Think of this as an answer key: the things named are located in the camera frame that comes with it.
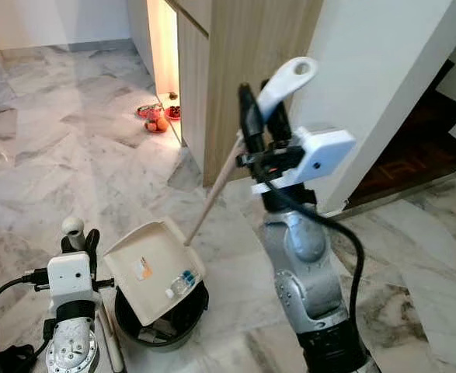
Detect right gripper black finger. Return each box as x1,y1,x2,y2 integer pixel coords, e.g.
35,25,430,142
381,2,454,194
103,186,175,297
238,82,265,152
266,99,292,147

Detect wooden handled broom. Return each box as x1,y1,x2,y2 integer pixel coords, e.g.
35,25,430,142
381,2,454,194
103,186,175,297
61,217,127,373

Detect beige long handled dustpan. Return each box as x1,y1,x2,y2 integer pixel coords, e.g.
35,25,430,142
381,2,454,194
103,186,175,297
103,56,319,327

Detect light wood panel cabinet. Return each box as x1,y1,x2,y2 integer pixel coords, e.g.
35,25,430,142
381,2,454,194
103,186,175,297
176,0,325,187

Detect black plastic bucket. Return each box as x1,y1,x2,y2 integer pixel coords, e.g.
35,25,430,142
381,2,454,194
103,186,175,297
113,280,211,353

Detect red plate with oranges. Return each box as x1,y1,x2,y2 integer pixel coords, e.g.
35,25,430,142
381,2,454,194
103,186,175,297
137,103,170,134

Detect dark wooden staircase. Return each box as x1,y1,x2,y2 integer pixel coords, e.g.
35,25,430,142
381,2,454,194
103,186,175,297
344,58,456,211

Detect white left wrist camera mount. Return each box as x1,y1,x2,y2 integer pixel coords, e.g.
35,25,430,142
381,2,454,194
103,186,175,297
47,252,96,302

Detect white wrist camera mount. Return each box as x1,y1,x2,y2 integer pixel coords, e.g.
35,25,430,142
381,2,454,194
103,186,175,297
250,127,357,193
47,252,96,302

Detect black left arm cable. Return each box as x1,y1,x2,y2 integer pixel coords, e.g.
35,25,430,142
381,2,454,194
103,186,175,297
0,268,51,373

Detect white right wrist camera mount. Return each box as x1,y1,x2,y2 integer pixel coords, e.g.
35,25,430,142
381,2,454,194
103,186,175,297
250,127,357,193

